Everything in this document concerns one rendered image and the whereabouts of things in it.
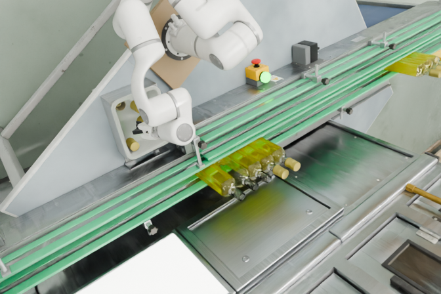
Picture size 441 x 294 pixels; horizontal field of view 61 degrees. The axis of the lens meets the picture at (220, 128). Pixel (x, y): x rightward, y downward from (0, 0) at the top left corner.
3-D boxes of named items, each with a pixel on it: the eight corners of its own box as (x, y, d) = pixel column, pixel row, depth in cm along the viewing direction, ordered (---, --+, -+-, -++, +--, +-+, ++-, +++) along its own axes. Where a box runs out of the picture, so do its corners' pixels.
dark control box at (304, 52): (291, 62, 171) (306, 65, 164) (291, 44, 167) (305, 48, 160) (304, 56, 174) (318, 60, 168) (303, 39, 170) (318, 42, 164)
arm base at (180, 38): (152, 30, 123) (176, 37, 111) (178, 4, 125) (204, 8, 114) (179, 63, 133) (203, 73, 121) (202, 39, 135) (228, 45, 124)
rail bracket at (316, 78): (298, 79, 158) (323, 86, 148) (298, 62, 154) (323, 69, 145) (305, 75, 160) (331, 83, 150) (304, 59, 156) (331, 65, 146)
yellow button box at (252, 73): (245, 83, 158) (257, 87, 152) (243, 65, 154) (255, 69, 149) (258, 77, 161) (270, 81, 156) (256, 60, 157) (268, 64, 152)
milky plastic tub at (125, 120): (119, 153, 132) (128, 162, 126) (99, 96, 121) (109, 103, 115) (161, 132, 140) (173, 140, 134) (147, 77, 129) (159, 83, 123)
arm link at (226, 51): (186, 43, 114) (217, 52, 102) (216, 17, 117) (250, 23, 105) (201, 67, 120) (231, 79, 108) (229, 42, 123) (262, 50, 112)
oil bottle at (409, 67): (380, 69, 193) (436, 82, 173) (381, 58, 190) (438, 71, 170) (387, 65, 196) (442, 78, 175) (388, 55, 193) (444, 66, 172)
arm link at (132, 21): (189, 27, 101) (174, 44, 115) (159, -48, 100) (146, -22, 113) (134, 45, 95) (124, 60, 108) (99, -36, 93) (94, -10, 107)
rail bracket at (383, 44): (365, 46, 179) (392, 50, 169) (366, 30, 176) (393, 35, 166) (371, 43, 181) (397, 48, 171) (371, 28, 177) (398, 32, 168)
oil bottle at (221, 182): (192, 174, 140) (227, 201, 124) (189, 161, 137) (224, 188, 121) (205, 167, 142) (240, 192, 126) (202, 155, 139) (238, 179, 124)
